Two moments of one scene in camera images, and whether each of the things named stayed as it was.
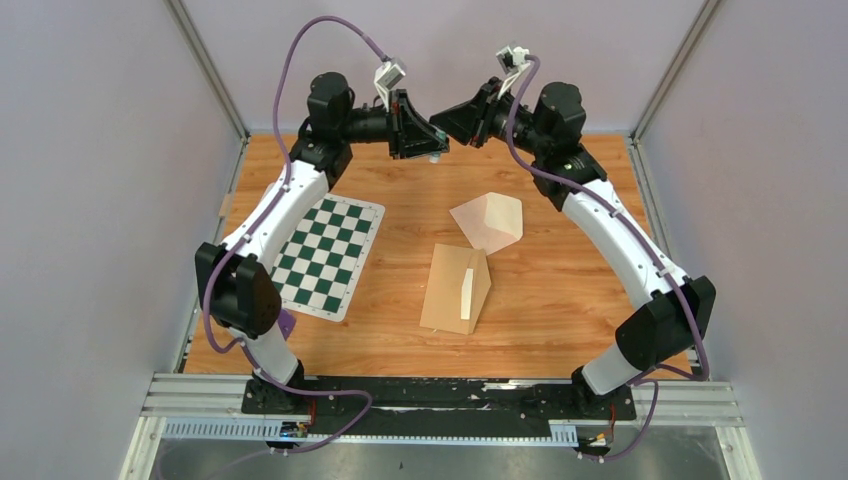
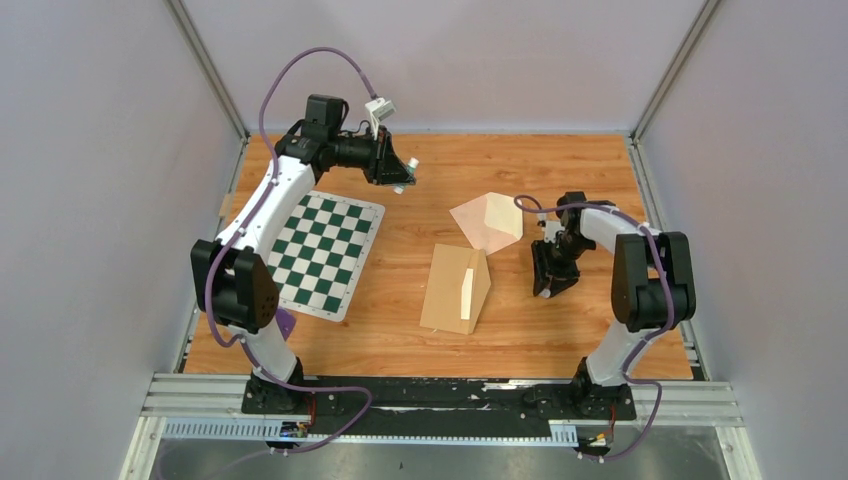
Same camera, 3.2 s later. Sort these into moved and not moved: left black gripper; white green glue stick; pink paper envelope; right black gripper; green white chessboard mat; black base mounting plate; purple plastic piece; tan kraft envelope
Moved: right black gripper; left black gripper; white green glue stick
Not moved: pink paper envelope; tan kraft envelope; black base mounting plate; green white chessboard mat; purple plastic piece
